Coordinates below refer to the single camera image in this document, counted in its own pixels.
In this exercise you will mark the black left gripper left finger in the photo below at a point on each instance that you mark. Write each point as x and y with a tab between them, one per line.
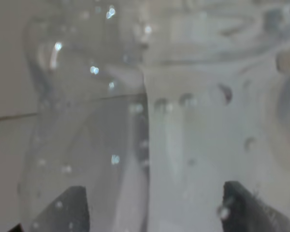
69	212

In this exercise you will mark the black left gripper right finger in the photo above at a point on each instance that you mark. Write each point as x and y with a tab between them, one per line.
248	214

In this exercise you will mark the clear plastic water bottle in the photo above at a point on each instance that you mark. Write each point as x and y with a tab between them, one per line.
152	105

